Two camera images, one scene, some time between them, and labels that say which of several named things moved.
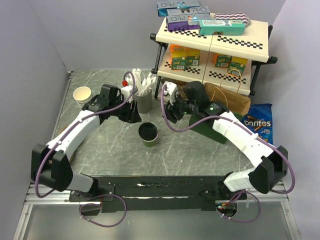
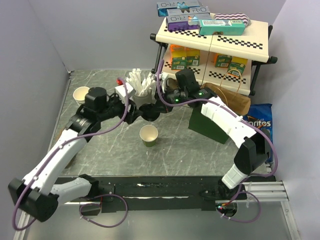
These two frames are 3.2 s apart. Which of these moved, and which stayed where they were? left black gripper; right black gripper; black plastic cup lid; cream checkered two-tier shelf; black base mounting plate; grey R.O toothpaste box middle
Moved: black plastic cup lid; right black gripper
Stayed: left black gripper; black base mounting plate; grey R.O toothpaste box middle; cream checkered two-tier shelf
